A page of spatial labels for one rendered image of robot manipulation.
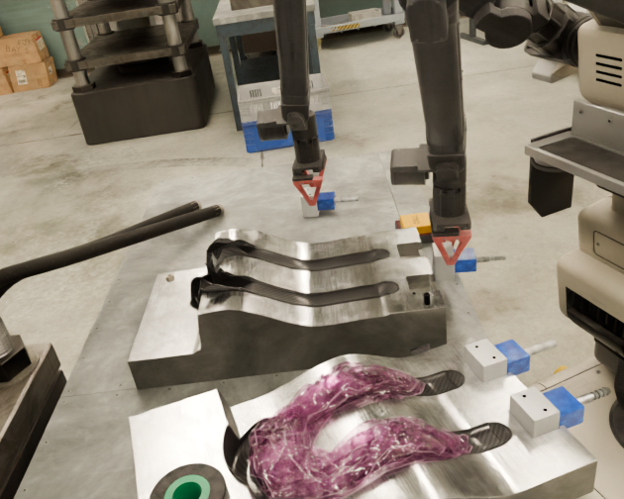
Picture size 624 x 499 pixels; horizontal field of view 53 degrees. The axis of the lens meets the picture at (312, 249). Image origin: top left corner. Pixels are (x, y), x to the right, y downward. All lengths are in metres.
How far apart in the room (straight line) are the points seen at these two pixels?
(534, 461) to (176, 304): 0.64
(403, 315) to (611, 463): 0.78
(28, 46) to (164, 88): 2.84
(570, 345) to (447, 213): 1.30
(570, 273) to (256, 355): 0.61
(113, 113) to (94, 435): 4.11
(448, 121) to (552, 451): 0.45
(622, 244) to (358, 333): 0.49
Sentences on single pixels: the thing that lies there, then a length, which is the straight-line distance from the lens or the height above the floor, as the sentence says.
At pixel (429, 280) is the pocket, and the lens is 1.04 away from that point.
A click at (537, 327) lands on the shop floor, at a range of 2.39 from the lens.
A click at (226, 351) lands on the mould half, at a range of 0.99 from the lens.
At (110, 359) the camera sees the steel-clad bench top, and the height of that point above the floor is 0.80.
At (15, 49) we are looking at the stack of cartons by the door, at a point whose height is 0.44.
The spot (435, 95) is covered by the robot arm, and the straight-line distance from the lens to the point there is 0.86.
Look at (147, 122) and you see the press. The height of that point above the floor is 0.11.
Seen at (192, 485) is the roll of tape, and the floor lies 0.94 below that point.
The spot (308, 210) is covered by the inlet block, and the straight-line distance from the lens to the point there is 1.44.
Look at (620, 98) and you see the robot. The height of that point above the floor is 1.11.
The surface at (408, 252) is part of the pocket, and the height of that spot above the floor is 0.87.
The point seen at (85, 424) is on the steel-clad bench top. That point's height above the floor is 0.80.
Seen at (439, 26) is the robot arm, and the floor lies 1.32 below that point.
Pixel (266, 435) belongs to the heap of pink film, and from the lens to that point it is 0.78.
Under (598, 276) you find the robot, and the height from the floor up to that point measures 0.80.
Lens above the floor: 1.45
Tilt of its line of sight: 30 degrees down
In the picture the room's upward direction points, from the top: 9 degrees counter-clockwise
